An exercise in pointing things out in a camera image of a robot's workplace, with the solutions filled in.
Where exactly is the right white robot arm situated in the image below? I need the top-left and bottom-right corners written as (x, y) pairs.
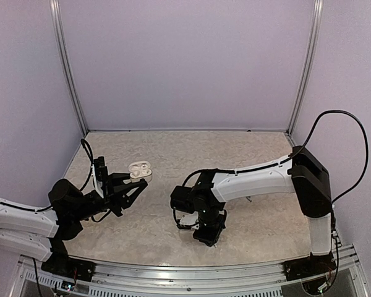
top-left (170, 146), bottom-right (335, 275)

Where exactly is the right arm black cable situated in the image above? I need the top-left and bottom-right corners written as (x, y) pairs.
top-left (292, 110), bottom-right (370, 205)

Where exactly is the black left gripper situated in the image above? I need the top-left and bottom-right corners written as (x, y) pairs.
top-left (72, 172), bottom-right (147, 221)

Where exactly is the aluminium frame post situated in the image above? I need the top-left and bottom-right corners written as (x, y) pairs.
top-left (286, 0), bottom-right (324, 138)
top-left (49, 0), bottom-right (89, 137)

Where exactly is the white earbud charging case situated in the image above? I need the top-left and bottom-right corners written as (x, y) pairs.
top-left (128, 161), bottom-right (153, 183)

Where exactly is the right aluminium frame post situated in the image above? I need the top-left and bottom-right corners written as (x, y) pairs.
top-left (286, 0), bottom-right (324, 138)

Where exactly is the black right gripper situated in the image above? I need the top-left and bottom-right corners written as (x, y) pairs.
top-left (192, 206), bottom-right (225, 247)

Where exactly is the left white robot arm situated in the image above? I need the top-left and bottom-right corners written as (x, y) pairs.
top-left (0, 173), bottom-right (151, 275)

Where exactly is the front aluminium rail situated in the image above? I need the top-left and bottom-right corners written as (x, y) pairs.
top-left (9, 241), bottom-right (370, 296)

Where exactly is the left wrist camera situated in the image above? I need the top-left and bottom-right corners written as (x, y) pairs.
top-left (92, 156), bottom-right (108, 199)

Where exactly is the left aluminium frame post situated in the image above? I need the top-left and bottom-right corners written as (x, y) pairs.
top-left (49, 0), bottom-right (89, 137)

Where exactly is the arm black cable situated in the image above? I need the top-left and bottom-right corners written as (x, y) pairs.
top-left (79, 138), bottom-right (95, 189)
top-left (292, 110), bottom-right (370, 205)

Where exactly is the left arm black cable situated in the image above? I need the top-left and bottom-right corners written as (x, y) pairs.
top-left (79, 138), bottom-right (95, 189)

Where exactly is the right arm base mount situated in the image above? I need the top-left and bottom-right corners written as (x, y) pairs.
top-left (283, 252), bottom-right (337, 282)

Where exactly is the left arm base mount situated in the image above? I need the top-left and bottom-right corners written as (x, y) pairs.
top-left (41, 238), bottom-right (96, 282)

